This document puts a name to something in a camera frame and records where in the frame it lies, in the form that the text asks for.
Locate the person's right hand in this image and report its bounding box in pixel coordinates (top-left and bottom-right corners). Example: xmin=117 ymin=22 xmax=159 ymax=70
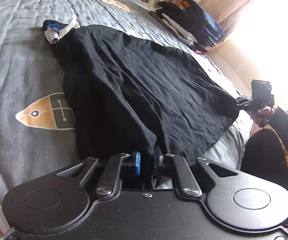
xmin=249 ymin=106 xmax=279 ymax=128

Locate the beige curtain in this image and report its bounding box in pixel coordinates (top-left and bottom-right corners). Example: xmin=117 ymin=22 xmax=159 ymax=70
xmin=199 ymin=0 xmax=288 ymax=48

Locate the bed with grey-blue quilt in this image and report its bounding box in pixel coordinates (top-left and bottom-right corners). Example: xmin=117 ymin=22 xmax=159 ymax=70
xmin=0 ymin=0 xmax=246 ymax=240

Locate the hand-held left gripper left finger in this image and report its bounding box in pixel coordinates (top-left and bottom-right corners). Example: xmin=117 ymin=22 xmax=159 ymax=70
xmin=56 ymin=151 xmax=142 ymax=198

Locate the stack of folded dark clothes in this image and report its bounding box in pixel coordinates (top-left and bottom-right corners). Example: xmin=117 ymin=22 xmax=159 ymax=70
xmin=156 ymin=0 xmax=224 ymax=54

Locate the black t-shirt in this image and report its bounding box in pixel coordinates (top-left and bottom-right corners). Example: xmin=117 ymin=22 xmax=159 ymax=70
xmin=43 ymin=19 xmax=240 ymax=164

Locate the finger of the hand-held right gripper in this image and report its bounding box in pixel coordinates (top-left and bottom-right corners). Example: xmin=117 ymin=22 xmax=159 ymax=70
xmin=235 ymin=96 xmax=254 ymax=109

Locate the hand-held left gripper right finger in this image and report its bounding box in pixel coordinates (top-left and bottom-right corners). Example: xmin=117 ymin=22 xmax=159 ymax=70
xmin=153 ymin=147 xmax=239 ymax=198

